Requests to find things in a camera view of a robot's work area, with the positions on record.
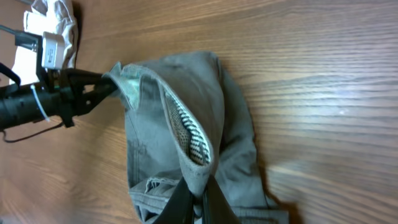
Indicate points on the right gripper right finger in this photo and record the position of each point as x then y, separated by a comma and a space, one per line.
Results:
216, 209

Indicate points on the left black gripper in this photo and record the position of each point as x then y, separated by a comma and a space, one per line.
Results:
75, 92

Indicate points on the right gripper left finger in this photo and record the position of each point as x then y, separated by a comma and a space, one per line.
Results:
179, 208

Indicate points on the grey shorts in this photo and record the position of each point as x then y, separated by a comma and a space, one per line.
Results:
186, 119

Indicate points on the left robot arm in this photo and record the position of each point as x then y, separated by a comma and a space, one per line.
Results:
25, 104

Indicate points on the beige folded pants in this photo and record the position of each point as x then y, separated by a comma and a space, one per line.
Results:
54, 22

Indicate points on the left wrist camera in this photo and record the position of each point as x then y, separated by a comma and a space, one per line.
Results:
53, 51

